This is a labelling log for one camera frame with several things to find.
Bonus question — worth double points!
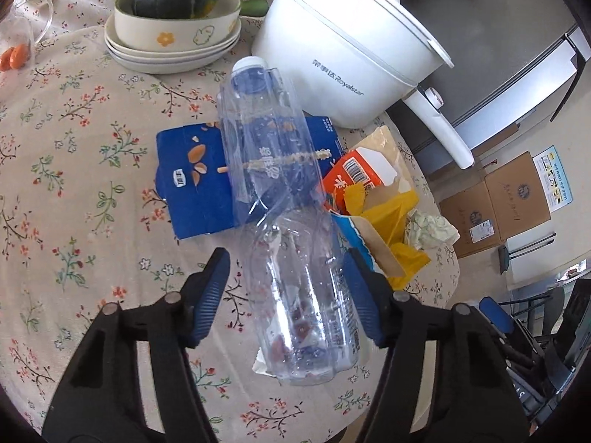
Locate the beige floral tablecloth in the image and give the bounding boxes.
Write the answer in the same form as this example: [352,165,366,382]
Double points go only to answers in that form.
[0,0,461,431]

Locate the orange white packet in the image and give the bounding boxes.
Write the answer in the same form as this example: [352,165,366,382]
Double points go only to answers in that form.
[322,147,399,215]

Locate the glass pitcher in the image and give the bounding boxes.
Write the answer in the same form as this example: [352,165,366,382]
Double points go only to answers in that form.
[0,0,55,63]

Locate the wall notice sheet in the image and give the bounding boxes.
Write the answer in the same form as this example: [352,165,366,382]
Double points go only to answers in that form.
[532,146,573,204]

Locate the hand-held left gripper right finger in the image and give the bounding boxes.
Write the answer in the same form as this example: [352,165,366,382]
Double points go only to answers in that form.
[342,248,532,443]

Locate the grey dustpan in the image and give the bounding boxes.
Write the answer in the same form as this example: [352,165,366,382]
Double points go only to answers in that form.
[498,233,557,276]

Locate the grey refrigerator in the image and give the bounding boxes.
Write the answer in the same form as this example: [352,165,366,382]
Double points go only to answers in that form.
[388,0,591,158]

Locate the torn blue white wrapper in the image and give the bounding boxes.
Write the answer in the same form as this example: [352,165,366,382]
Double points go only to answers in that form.
[333,212,393,278]

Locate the white pot lid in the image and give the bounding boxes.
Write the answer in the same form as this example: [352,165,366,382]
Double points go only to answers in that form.
[283,0,455,69]

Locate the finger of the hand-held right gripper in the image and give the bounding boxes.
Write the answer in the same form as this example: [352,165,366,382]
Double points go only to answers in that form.
[479,296,539,366]
[544,327,580,391]

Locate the beige paper bag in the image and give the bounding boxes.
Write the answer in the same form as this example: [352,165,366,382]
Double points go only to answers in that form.
[365,126,414,204]

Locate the brown cardboard box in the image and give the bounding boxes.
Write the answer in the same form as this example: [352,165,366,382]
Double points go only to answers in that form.
[438,180,509,259]
[485,151,552,241]

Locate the flattened blue carton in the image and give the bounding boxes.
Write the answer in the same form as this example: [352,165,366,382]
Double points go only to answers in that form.
[154,117,345,241]

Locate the black chair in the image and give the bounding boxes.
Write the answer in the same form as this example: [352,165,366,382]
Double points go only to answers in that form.
[508,268,591,349]

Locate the clear plastic bottle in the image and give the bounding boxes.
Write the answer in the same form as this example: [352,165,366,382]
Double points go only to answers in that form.
[217,55,364,386]

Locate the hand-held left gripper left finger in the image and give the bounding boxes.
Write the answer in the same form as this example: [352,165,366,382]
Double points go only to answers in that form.
[41,247,232,443]

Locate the cream flower bowl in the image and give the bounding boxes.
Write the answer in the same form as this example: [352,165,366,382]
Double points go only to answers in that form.
[114,0,242,52]

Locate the white electric pot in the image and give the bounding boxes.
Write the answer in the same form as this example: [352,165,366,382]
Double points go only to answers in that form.
[250,0,475,170]

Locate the crumpled white tissue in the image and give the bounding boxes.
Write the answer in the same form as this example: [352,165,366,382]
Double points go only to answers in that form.
[405,209,460,251]

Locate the yellow paper bag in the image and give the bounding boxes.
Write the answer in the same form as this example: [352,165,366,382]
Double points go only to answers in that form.
[344,183,431,289]

